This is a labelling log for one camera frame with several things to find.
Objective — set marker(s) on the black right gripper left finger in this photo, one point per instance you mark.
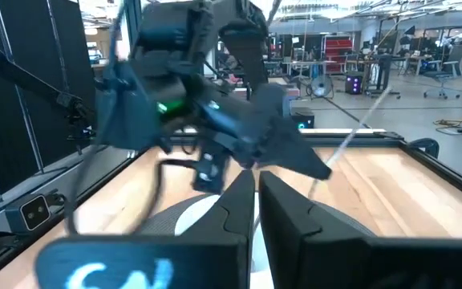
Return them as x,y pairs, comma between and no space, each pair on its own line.
155,265

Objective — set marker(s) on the grey office chair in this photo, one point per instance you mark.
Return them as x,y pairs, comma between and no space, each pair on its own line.
453,56

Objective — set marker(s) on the silver metal spoon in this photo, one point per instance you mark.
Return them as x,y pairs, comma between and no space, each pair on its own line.
355,130

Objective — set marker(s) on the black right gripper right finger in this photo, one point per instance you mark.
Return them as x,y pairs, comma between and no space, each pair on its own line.
335,265

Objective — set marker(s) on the black table corner clamp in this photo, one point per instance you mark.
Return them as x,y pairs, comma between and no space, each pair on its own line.
429,144

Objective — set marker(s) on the black standing desk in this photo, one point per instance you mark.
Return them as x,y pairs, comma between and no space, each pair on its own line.
383,76

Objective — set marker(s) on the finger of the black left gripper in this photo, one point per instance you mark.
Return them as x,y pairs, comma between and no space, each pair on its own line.
295,146
279,162

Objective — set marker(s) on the round floor fan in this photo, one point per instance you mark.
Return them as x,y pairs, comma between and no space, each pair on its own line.
321,86

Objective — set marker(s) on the grey table-level camera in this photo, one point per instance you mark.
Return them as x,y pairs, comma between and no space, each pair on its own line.
34,212

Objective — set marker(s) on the black computer tower lit fans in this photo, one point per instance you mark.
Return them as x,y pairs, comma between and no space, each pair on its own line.
354,83

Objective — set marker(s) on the black background robot arm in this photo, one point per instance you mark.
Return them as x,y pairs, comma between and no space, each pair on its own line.
14,70

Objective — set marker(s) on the red shelving cabinet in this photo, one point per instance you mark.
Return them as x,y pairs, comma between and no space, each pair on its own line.
338,50

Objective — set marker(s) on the black partition panel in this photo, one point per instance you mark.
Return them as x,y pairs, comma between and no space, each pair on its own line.
30,32

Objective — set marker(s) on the white bowl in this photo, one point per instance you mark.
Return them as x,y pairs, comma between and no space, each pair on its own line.
199,212

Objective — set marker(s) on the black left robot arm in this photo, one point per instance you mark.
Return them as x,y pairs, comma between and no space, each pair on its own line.
155,80

